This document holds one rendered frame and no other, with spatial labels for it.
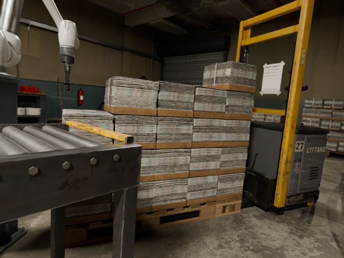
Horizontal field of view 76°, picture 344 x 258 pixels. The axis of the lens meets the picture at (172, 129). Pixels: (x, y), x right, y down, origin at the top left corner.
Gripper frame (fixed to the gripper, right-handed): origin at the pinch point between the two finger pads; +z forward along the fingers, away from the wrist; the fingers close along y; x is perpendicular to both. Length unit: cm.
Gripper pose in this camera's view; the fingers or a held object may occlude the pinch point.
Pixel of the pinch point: (66, 89)
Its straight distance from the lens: 157.0
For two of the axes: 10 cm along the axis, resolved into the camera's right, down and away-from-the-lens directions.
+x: -8.9, -0.2, -4.5
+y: -4.5, -1.4, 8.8
